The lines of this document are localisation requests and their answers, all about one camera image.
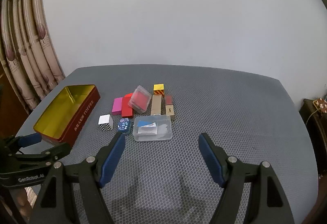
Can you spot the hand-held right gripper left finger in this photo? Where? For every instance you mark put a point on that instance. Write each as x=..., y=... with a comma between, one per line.
x=112, y=160

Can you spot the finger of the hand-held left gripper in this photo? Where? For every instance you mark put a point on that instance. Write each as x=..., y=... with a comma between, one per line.
x=60, y=150
x=30, y=139

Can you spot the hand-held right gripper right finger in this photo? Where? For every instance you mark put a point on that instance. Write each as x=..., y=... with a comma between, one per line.
x=212, y=160

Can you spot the blue patterned small case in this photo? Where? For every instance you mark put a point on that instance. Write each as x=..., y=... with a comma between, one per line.
x=124, y=124

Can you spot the white cube with zigzag sides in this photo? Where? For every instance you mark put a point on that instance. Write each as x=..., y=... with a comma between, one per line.
x=105, y=119

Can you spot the red tin box gold inside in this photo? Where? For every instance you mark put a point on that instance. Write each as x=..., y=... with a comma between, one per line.
x=84, y=114

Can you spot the red block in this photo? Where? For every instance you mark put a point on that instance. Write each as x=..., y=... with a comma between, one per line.
x=127, y=109

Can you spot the pink block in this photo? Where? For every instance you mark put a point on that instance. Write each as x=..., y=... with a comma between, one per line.
x=117, y=106

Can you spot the dark red gold lipstick box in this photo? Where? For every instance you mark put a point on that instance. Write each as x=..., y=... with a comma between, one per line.
x=169, y=110

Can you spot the red cube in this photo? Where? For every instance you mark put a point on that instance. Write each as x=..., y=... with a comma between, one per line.
x=140, y=100

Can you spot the tan long box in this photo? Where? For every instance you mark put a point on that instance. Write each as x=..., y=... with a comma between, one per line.
x=156, y=105

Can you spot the yellow cube with striped side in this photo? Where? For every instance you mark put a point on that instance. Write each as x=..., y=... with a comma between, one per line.
x=159, y=87

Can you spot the brown wooden door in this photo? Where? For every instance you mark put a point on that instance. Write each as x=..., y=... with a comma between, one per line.
x=10, y=106

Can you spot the grey honeycomb mat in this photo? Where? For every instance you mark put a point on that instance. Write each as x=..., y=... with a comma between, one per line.
x=217, y=101

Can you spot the beige patterned curtain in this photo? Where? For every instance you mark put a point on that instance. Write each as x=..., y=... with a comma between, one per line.
x=25, y=60

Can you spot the brown patterned pouch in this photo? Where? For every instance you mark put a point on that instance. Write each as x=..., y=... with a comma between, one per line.
x=320, y=104

